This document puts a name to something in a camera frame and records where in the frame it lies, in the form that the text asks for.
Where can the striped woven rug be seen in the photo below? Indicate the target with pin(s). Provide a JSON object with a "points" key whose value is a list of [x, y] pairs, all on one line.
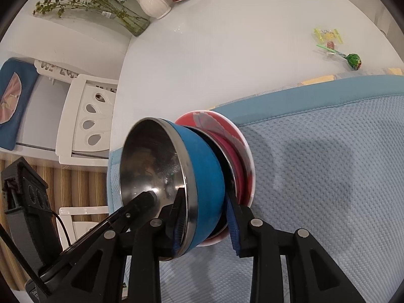
{"points": [[72, 183]]}

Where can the blue steel bowl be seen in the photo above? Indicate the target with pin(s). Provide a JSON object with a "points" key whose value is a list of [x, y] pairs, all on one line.
{"points": [[202, 176]]}

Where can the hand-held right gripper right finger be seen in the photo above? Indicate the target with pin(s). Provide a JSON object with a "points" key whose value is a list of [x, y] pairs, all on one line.
{"points": [[233, 227]]}

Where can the blue seat cushion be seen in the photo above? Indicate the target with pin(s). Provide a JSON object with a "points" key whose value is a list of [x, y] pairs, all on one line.
{"points": [[15, 97]]}

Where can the white ceramic vase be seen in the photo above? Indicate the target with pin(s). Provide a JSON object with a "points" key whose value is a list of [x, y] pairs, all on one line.
{"points": [[155, 4]]}

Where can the white plain chair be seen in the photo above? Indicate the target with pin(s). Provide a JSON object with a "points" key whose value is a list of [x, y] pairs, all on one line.
{"points": [[82, 211]]}

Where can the magenta steel bowl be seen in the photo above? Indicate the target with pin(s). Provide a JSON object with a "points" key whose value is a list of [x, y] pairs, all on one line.
{"points": [[236, 161]]}

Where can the white chair with carved back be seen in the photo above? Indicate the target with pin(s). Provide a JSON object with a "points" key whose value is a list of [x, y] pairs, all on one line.
{"points": [[41, 101]]}

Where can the light blue quilted mat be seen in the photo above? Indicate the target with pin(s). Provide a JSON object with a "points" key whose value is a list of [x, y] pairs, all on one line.
{"points": [[315, 180]]}

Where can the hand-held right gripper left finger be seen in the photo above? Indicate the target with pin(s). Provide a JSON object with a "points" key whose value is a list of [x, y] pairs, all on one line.
{"points": [[180, 217]]}

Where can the white chair with teardrop holes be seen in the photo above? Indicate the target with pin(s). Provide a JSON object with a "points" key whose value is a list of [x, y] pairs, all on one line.
{"points": [[75, 116]]}

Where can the yellow wrapped candy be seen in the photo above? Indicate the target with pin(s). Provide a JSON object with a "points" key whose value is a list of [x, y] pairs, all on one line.
{"points": [[328, 35]]}

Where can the pink cartoon bowl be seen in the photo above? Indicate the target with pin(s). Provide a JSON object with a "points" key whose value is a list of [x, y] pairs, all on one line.
{"points": [[249, 164]]}

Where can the green lollipop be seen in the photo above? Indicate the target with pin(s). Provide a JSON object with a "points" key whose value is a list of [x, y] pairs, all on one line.
{"points": [[353, 61]]}

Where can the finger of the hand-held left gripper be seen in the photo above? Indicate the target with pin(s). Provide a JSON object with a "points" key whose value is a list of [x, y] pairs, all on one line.
{"points": [[145, 200]]}

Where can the small red candy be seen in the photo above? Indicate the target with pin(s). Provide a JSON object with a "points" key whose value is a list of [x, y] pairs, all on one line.
{"points": [[330, 44]]}

